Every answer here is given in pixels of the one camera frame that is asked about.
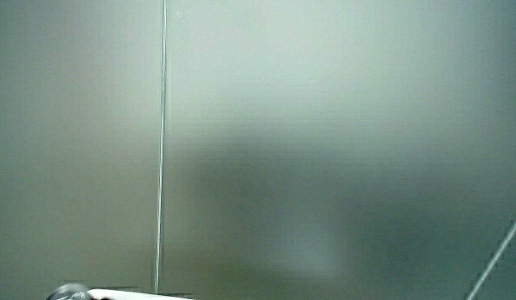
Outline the silver-topped coca cola can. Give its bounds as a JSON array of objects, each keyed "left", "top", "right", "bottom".
[{"left": 45, "top": 282, "right": 93, "bottom": 300}]

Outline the thin grey metal rod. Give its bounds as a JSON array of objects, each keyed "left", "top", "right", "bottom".
[{"left": 465, "top": 209, "right": 516, "bottom": 300}]

